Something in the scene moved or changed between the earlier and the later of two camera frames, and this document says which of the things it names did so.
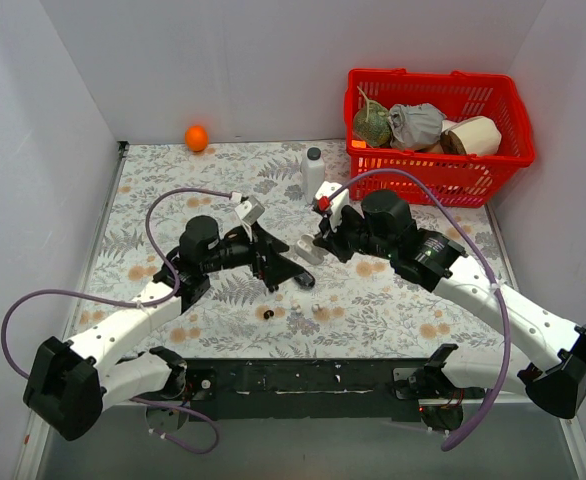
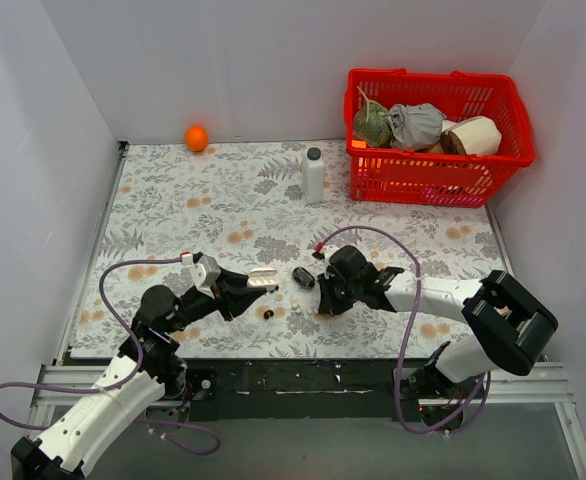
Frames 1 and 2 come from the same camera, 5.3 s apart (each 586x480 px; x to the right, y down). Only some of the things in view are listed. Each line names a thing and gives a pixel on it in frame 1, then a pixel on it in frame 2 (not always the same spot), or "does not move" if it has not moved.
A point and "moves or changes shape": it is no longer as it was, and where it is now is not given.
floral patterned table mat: x=278 y=187 does not move
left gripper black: x=263 y=256 → x=224 y=298
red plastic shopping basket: x=468 y=134 does not move
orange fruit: x=196 y=138 does not move
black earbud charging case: x=305 y=279 does not move
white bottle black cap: x=312 y=173 does not move
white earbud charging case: x=307 y=251 moves or changes shape
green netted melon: x=372 y=122 does not move
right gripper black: x=338 y=233 → x=334 y=293
